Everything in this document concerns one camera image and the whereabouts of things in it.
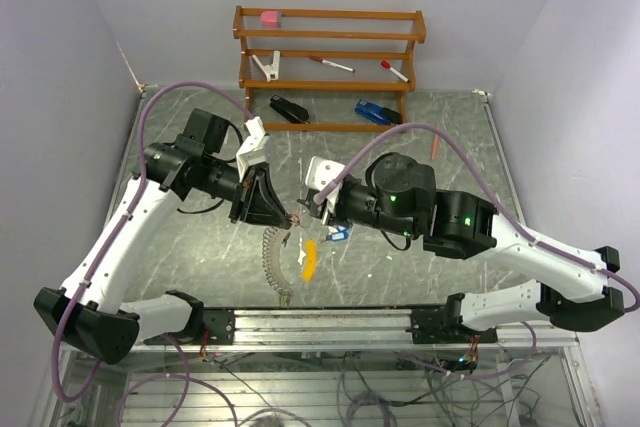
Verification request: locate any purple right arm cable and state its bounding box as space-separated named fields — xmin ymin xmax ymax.
xmin=314 ymin=122 xmax=640 ymax=381

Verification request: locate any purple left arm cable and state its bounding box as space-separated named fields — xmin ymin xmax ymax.
xmin=52 ymin=80 xmax=256 ymax=427

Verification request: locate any large keyring with keys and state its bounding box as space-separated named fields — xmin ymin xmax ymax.
xmin=261 ymin=214 xmax=314 ymax=308

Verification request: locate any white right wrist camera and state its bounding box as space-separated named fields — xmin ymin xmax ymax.
xmin=304 ymin=156 xmax=345 ymax=197

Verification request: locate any blue key tag pair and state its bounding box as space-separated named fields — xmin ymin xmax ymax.
xmin=324 ymin=225 xmax=351 ymax=242

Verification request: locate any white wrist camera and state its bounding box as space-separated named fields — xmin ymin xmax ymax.
xmin=304 ymin=156 xmax=345 ymax=197
xmin=236 ymin=116 xmax=270 ymax=181

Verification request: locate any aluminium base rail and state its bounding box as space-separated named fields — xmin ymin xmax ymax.
xmin=59 ymin=306 xmax=581 ymax=353

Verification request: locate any blue stapler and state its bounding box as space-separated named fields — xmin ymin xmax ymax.
xmin=354 ymin=100 xmax=403 ymax=126

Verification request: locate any white clip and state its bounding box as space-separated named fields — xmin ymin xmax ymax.
xmin=251 ymin=50 xmax=281 ymax=82

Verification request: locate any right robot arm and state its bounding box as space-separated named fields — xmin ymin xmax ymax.
xmin=302 ymin=153 xmax=624 ymax=343

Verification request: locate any red-capped white marker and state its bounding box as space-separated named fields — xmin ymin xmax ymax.
xmin=380 ymin=60 xmax=410 ymax=83

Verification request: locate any pink eraser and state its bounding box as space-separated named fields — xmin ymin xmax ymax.
xmin=260 ymin=10 xmax=282 ymax=29

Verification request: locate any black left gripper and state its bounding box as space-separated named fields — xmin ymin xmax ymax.
xmin=200 ymin=157 xmax=292 ymax=230

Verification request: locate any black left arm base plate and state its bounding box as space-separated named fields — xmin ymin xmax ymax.
xmin=203 ymin=307 xmax=236 ymax=346

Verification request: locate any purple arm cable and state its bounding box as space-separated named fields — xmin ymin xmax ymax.
xmin=52 ymin=80 xmax=256 ymax=427
xmin=314 ymin=122 xmax=640 ymax=381

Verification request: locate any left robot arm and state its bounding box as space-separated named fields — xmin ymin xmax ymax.
xmin=34 ymin=109 xmax=291 ymax=365

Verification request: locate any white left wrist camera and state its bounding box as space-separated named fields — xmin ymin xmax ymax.
xmin=236 ymin=116 xmax=270 ymax=181

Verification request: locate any black stapler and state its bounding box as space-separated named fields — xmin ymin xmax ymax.
xmin=269 ymin=95 xmax=310 ymax=124

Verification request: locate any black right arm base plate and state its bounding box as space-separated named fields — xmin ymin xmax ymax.
xmin=406 ymin=306 xmax=498 ymax=345

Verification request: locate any orange pencil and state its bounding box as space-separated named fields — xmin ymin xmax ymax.
xmin=431 ymin=134 xmax=440 ymax=161

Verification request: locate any wooden three-tier shelf rack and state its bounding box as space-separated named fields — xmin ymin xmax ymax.
xmin=232 ymin=6 xmax=427 ymax=121

